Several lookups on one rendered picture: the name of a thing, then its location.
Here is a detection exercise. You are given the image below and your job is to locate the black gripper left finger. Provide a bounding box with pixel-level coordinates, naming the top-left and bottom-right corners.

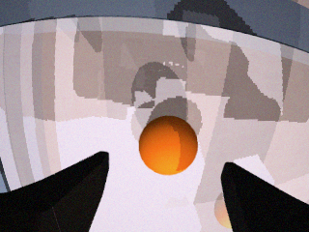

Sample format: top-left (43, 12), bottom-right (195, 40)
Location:
top-left (0, 151), bottom-right (109, 232)

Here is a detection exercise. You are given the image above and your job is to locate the translucent orange ball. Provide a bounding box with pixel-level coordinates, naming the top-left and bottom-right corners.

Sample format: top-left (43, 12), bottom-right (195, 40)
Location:
top-left (213, 192), bottom-right (232, 229)

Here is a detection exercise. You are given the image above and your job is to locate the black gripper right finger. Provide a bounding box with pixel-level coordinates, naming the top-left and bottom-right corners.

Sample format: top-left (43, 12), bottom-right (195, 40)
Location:
top-left (220, 161), bottom-right (309, 232)

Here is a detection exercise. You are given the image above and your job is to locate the orange-brown ball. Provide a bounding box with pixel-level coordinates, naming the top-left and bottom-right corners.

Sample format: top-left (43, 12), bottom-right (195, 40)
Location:
top-left (139, 116), bottom-right (198, 175)

